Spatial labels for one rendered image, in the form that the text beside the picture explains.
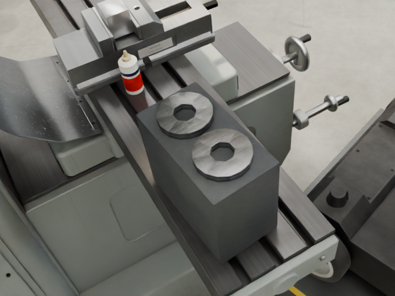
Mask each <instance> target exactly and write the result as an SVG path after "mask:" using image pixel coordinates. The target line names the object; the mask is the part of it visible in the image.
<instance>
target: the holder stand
mask: <svg viewBox="0 0 395 296"><path fill-rule="evenodd" d="M136 119H137V122H138V126H139V130H140V133H141V136H142V140H143V144H144V147H145V150H146V154H147V157H148V160H149V164H150V168H151V171H152V175H153V179H154V181H155V182H156V184H157V185H158V186H159V187H160V188H161V190H162V191H163V192H164V193H165V194H166V196H167V197H168V199H169V200H170V201H171V202H172V203H173V205H174V206H175V207H176V208H177V210H178V211H179V212H180V214H181V215H182V216H183V217H184V219H185V220H186V221H187V222H188V223H189V225H190V226H191V227H192V228H193V230H194V231H195V232H196V234H197V235H198V236H199V237H200V239H201V240H202V241H203V242H204V244H205V245H206V246H207V248H208V249H209V250H210V251H211V252H212V254H213V255H214V256H215V257H216V259H217V260H218V261H219V262H220V263H221V264H224V263H225V262H227V261H228V260H230V259H231V258H233V257H234V256H235V255H237V254H239V253H240V252H241V251H243V250H244V249H245V248H247V247H248V246H250V245H251V244H253V243H254V242H256V241H257V240H258V239H260V238H262V237H263V236H265V235H266V234H267V233H269V232H270V231H272V230H273V229H275V228H276V227H277V212H278V198H279V172H280V163H279V161H278V160H277V159H275V158H274V157H273V156H272V155H271V154H270V153H269V152H268V151H267V150H266V149H265V148H264V147H263V146H262V145H261V144H260V143H259V142H258V141H257V140H256V139H255V138H254V137H253V136H252V135H251V134H250V133H249V132H248V131H247V130H246V129H245V128H243V127H242V126H241V125H240V124H239V123H238V122H237V121H236V120H235V119H234V118H233V117H232V116H231V115H230V114H229V113H228V112H227V111H225V110H224V108H222V107H221V105H220V104H218V102H217V101H215V100H214V98H212V97H211V96H210V95H209V94H208V93H207V92H206V91H205V90H204V89H203V88H202V87H201V86H200V85H199V84H198V83H197V82H193V83H191V84H190V85H188V86H186V87H185V88H183V89H181V90H179V91H177V92H175V93H174V94H172V95H170V96H168V97H166V98H164V99H163V100H161V101H159V102H157V103H155V104H154V105H152V106H150V107H148V108H146V109H145V110H143V111H141V112H139V113H137V114H136Z"/></svg>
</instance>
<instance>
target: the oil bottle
mask: <svg viewBox="0 0 395 296"><path fill-rule="evenodd" d="M118 65H119V69H120V73H121V75H122V79H123V83H124V85H125V89H126V92H127V93H128V94H130V95H137V94H139V93H140V92H142V91H143V88H144V86H143V81H142V77H141V74H140V70H139V65H138V61H137V58H136V57H135V56H134V55H130V54H129V53H127V51H126V50H124V51H123V55H122V57H121V58H120V59H119V60H118Z"/></svg>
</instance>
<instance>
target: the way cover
mask: <svg viewBox="0 0 395 296"><path fill-rule="evenodd" d="M26 62H27V63H26ZM48 67H49V68H48ZM60 67H61V68H60ZM9 72H10V73H9ZM1 75H2V76H1ZM19 75H20V76H19ZM49 77H50V78H49ZM50 80H52V81H50ZM50 87H51V88H50ZM27 89H28V90H27ZM11 91H12V92H11ZM53 91H54V92H53ZM0 93H1V94H0V129H1V130H3V131H5V132H7V133H9V134H11V135H14V136H19V137H26V138H30V139H38V140H45V141H49V142H57V143H65V142H70V141H73V140H77V139H81V138H84V137H88V136H92V135H95V134H100V133H103V132H104V131H103V129H102V128H101V126H100V124H99V123H98V121H97V119H96V118H95V116H94V115H93V113H92V111H91V110H90V108H89V106H88V104H87V103H86V101H85V100H84V98H83V96H77V95H76V94H75V92H74V90H73V88H72V86H71V84H70V82H69V80H68V78H67V76H66V74H65V72H64V70H63V68H62V66H61V64H60V62H59V59H58V55H53V56H47V57H44V58H38V59H31V60H25V61H17V60H13V59H8V58H5V57H1V56H0ZM32 93H33V94H32ZM36 93H37V94H36ZM22 94H23V95H24V96H23V95H22ZM41 102H42V103H41ZM18 103H19V104H18ZM56 104H57V105H56ZM77 104H79V105H77ZM56 106H57V107H56ZM5 108H6V109H5ZM37 109H38V110H37ZM60 110H61V111H60ZM31 111H33V113H35V114H33V113H32V112H31ZM25 112H26V113H25ZM77 113H78V114H77ZM85 115H86V116H85ZM16 117H17V119H16ZM52 117H53V118H52ZM69 120H70V121H69ZM82 120H83V122H82ZM94 121H95V122H94ZM35 122H36V123H35ZM64 122H65V123H66V124H65V123H64ZM32 123H33V124H32ZM83 125H84V126H83ZM87 125H88V126H87ZM11 126H12V127H11ZM60 126H61V127H60ZM32 127H33V128H32ZM42 127H43V128H42ZM44 128H46V129H44ZM91 128H92V129H94V130H92V129H91ZM27 129H28V130H27ZM75 129H76V130H75ZM65 130H66V131H65ZM83 130H84V131H83ZM27 131H28V132H27ZM37 132H38V133H37Z"/></svg>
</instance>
